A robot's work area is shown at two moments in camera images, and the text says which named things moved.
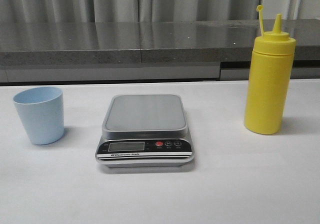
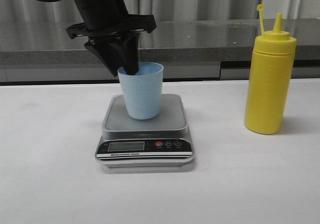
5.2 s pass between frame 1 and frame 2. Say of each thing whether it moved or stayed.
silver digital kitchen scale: stayed
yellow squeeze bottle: stayed
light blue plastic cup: moved
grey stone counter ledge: stayed
